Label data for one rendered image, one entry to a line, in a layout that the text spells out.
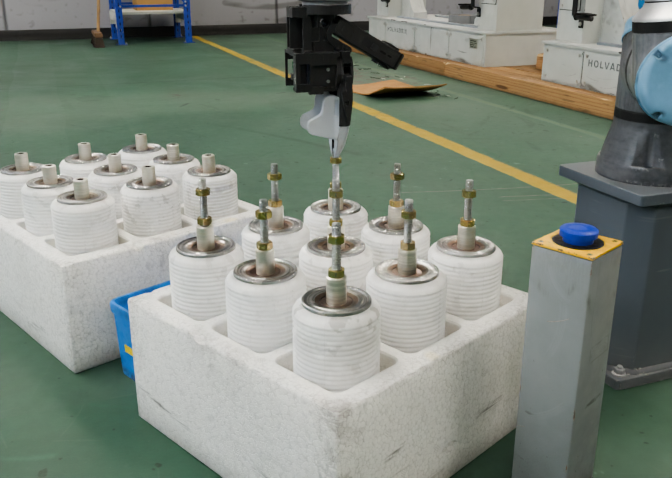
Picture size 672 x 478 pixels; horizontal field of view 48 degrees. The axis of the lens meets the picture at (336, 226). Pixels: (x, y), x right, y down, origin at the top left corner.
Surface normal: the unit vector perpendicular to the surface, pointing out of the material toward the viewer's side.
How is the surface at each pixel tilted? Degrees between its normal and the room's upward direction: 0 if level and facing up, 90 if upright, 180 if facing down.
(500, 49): 90
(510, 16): 90
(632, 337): 90
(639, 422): 0
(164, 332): 90
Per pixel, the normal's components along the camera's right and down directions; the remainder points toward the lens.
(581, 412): 0.71, 0.23
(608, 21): -0.94, 0.11
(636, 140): -0.67, -0.07
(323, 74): 0.27, 0.31
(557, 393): -0.70, 0.23
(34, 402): 0.00, -0.95
